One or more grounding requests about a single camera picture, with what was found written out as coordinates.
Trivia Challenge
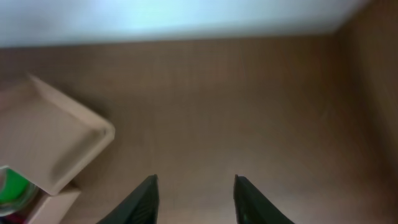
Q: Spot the brown cardboard box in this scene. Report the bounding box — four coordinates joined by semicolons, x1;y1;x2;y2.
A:
1;75;115;223

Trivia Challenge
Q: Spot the orange utility knife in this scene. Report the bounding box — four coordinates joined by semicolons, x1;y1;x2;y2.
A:
0;213;26;224

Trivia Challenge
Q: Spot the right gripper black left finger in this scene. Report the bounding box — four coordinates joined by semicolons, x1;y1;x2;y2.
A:
98;174;159;224

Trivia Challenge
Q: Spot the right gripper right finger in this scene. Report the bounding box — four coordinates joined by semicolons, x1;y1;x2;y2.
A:
233;175;294;224

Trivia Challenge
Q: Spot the green tape roll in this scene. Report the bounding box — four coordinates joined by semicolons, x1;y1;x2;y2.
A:
1;167;39;217

